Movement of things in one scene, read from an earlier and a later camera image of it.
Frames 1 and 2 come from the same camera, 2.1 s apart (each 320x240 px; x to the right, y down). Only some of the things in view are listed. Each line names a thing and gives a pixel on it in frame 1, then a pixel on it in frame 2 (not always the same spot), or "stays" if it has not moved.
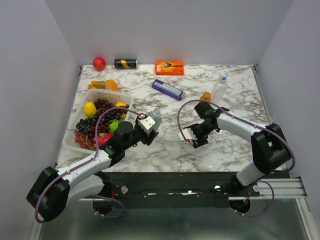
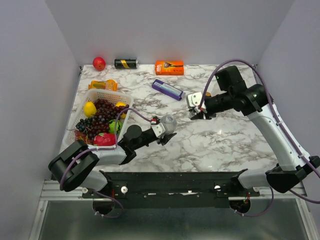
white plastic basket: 69,141 stays
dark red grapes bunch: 104,120 stays
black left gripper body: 140,135 to 162,141
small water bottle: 155,115 to 169,123
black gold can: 126,63 stays
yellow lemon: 123,116 stays
